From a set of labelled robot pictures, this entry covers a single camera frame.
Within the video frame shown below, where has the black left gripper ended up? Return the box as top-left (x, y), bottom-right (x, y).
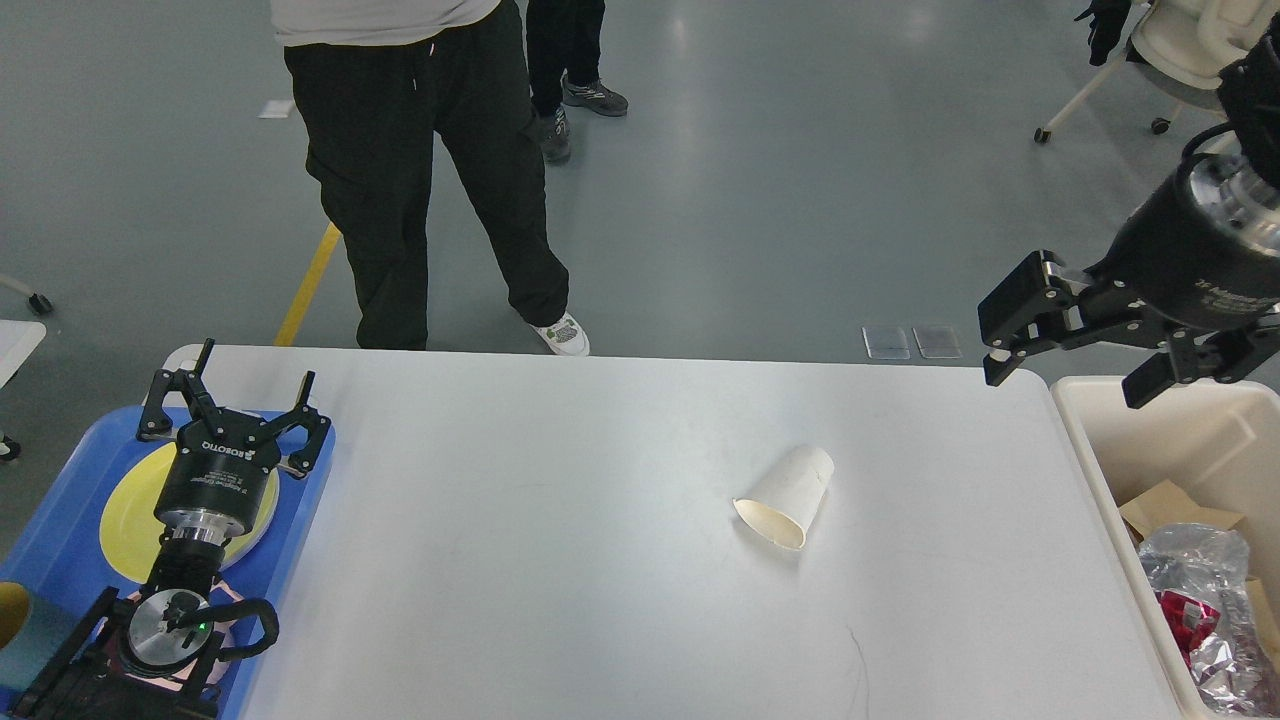
top-left (136, 337), bottom-right (332, 541)

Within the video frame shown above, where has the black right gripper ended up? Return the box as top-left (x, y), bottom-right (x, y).
top-left (977, 155), bottom-right (1279, 409)

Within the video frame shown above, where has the yellow plastic plate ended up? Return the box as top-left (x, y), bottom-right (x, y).
top-left (99, 445), bottom-right (280, 584)

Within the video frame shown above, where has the pink HOME mug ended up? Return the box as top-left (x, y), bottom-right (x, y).
top-left (116, 582), bottom-right (243, 691)

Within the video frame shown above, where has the red wrapper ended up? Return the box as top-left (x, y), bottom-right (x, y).
top-left (1155, 589), bottom-right (1221, 667)

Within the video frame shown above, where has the foil tray with paper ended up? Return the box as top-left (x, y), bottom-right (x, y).
top-left (1137, 524), bottom-right (1279, 717)

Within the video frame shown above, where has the white paper cup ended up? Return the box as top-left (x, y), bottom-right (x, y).
top-left (732, 445), bottom-right (835, 551)

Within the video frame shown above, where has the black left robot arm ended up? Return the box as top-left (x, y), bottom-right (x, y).
top-left (3, 342), bottom-right (333, 719)

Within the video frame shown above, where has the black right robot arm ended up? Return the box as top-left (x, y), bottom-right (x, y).
top-left (977, 20), bottom-right (1279, 409)

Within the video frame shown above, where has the beige plastic bin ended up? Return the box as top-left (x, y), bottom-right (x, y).
top-left (1051, 375), bottom-right (1279, 719)

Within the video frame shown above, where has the brown paper in bin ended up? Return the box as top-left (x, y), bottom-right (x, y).
top-left (1119, 480), bottom-right (1245, 547)

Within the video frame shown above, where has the blue plastic tray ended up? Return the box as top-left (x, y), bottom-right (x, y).
top-left (0, 406), bottom-right (337, 720)

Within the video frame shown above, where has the white side table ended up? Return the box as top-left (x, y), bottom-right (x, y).
top-left (0, 319), bottom-right (47, 387)

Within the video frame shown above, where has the white office chair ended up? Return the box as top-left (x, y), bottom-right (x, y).
top-left (1033, 1), bottom-right (1277, 145)

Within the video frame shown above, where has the person in grey shirt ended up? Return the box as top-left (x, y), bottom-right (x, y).
top-left (270, 1), bottom-right (590, 357)

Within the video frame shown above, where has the person in black trousers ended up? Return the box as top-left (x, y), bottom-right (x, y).
top-left (525, 1), bottom-right (630, 165)

